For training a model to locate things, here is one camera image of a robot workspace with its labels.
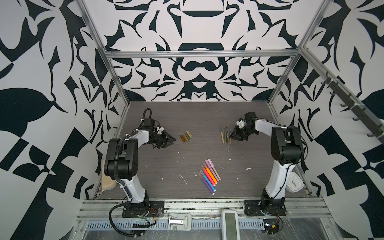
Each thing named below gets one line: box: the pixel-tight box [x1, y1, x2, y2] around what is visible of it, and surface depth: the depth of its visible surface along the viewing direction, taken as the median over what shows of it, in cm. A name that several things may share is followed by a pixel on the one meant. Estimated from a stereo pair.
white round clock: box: [286, 172, 304, 193], surface depth 81 cm
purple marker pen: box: [198, 173, 215, 196], surface depth 84 cm
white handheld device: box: [221, 209, 241, 240], surface depth 67 cm
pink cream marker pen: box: [207, 158, 222, 181], surface depth 89 cm
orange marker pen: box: [203, 163, 218, 185], surface depth 87 cm
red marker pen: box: [200, 164, 216, 187], surface depth 86 cm
